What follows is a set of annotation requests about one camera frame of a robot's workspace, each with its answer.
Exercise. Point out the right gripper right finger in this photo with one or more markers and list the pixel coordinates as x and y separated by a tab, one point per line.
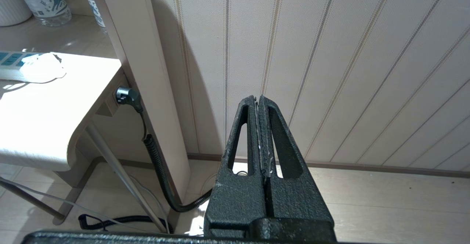
293	203

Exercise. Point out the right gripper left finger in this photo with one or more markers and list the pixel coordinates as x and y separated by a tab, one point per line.
238	200

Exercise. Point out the white power strip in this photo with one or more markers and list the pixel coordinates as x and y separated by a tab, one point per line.
13	64

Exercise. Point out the white desk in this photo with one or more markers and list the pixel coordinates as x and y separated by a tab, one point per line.
47	119

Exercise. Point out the clear plastic water bottle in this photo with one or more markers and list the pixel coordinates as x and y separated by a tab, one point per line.
46	2

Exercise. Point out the white ribbed container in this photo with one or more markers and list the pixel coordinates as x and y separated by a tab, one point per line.
11	5

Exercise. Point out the black wall plug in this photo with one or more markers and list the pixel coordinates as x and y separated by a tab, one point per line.
127	97

